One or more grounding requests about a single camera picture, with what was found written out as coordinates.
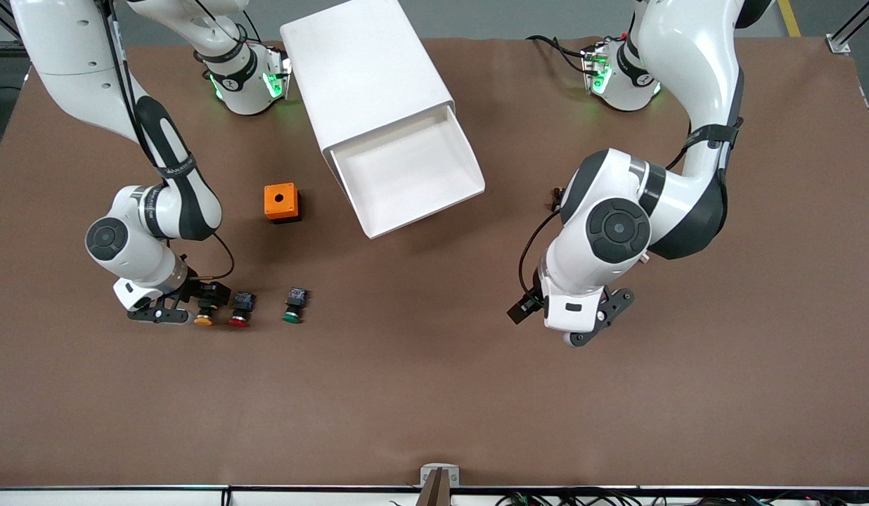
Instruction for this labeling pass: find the yellow mushroom push button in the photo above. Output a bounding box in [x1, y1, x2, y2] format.
[193, 288, 221, 327]

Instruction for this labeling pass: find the white plastic drawer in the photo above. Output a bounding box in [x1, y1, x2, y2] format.
[331, 105, 486, 240]

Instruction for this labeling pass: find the red mushroom push button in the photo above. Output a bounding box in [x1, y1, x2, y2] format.
[228, 291, 257, 328]

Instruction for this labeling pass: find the green mushroom push button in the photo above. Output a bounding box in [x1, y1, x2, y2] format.
[281, 287, 309, 325]

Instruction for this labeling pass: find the white drawer cabinet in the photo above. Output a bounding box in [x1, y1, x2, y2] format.
[280, 0, 455, 161]

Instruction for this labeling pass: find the orange button enclosure box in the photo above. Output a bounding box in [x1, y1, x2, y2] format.
[264, 183, 302, 225]

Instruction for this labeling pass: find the white table edge rail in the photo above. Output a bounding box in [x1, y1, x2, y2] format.
[0, 485, 869, 506]

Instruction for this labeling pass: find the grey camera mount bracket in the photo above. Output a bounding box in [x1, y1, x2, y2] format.
[420, 463, 461, 506]

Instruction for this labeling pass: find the black left base cable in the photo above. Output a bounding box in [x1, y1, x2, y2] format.
[526, 34, 591, 74]

